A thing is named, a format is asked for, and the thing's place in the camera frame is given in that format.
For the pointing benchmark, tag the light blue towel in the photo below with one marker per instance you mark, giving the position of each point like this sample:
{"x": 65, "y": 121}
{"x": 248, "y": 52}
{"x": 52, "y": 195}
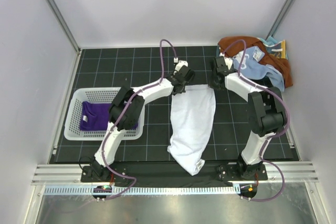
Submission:
{"x": 256, "y": 62}

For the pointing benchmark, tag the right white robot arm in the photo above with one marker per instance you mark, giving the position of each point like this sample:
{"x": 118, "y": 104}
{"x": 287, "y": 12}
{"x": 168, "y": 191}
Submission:
{"x": 266, "y": 113}

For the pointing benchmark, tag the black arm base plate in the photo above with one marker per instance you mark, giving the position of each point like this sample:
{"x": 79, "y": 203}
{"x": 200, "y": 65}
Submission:
{"x": 171, "y": 174}

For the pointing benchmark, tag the aluminium front rail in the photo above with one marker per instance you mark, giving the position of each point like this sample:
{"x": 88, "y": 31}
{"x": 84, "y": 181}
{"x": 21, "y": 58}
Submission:
{"x": 61, "y": 174}

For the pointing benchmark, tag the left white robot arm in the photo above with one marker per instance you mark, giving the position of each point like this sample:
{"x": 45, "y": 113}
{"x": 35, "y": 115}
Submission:
{"x": 125, "y": 111}

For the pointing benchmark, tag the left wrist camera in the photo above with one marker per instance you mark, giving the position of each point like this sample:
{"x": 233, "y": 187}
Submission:
{"x": 180, "y": 64}

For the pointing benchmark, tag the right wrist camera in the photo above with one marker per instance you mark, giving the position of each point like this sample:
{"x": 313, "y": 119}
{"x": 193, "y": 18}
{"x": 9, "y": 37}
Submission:
{"x": 228, "y": 62}

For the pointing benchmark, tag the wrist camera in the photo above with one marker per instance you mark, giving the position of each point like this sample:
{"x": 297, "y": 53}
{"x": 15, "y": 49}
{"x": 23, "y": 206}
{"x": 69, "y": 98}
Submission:
{"x": 228, "y": 62}
{"x": 180, "y": 64}

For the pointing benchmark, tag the purple towel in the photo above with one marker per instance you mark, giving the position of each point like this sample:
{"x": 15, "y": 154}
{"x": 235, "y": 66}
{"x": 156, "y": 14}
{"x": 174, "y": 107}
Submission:
{"x": 96, "y": 116}

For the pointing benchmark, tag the white towel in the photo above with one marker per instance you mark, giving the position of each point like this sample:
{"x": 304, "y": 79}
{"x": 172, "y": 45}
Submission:
{"x": 192, "y": 117}

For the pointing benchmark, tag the left aluminium corner post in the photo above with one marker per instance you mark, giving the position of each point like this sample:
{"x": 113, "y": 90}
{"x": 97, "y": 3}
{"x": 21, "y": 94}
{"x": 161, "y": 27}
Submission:
{"x": 60, "y": 19}

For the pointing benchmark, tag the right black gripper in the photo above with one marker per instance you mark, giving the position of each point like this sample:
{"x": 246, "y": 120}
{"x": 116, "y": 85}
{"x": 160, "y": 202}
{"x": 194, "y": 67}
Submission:
{"x": 211, "y": 84}

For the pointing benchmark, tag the white slotted cable duct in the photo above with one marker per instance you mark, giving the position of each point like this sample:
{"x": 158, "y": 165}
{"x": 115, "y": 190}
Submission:
{"x": 106, "y": 190}

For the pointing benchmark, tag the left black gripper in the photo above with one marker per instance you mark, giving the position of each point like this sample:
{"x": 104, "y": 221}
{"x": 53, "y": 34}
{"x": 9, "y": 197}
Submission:
{"x": 183, "y": 91}

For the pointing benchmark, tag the aluminium corner post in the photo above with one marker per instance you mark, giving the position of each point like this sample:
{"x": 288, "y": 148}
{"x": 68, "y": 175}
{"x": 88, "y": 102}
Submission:
{"x": 60, "y": 19}
{"x": 280, "y": 17}

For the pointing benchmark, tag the yellow patterned cloth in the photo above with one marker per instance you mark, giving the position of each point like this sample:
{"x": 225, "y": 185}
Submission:
{"x": 279, "y": 50}

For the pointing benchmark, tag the right aluminium corner post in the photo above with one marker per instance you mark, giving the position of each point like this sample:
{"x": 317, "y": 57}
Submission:
{"x": 280, "y": 17}

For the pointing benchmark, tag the white plastic mesh basket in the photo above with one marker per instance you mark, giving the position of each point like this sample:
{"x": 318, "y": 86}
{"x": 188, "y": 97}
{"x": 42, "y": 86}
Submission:
{"x": 72, "y": 130}

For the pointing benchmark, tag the brown towel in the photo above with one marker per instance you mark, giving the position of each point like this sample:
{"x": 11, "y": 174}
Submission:
{"x": 227, "y": 42}

